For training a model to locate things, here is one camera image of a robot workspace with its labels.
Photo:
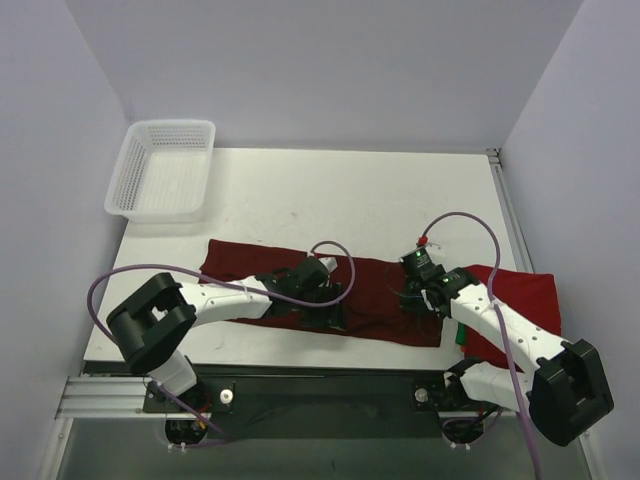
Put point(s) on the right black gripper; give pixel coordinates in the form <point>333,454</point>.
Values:
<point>411,298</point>

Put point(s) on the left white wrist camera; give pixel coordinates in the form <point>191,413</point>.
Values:
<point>327,264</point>

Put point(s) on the folded green t shirt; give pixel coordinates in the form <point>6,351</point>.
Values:
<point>461,336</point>

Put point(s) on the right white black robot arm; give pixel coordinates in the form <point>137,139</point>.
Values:
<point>562,386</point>

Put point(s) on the white plastic mesh basket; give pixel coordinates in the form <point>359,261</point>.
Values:
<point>162,171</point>

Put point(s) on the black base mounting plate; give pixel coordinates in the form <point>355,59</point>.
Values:
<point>287,403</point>

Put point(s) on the aluminium front rail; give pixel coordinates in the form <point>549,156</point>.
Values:
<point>101,398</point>

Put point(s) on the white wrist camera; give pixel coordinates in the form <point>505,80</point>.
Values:
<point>424,242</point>
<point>327,264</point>

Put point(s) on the aluminium right side rail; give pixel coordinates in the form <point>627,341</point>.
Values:
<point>517,241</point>

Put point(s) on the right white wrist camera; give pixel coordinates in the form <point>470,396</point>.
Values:
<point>424,242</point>

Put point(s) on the aluminium rail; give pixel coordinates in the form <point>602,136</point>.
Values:
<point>101,398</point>
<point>517,241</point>

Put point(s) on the dark red t shirt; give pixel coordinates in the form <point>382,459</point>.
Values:
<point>372,309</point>

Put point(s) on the folded bright red t shirt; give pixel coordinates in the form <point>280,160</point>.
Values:
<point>534,296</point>

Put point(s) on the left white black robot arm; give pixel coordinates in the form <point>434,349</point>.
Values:
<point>150,324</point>

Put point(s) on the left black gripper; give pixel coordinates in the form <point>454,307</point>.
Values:
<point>326,307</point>

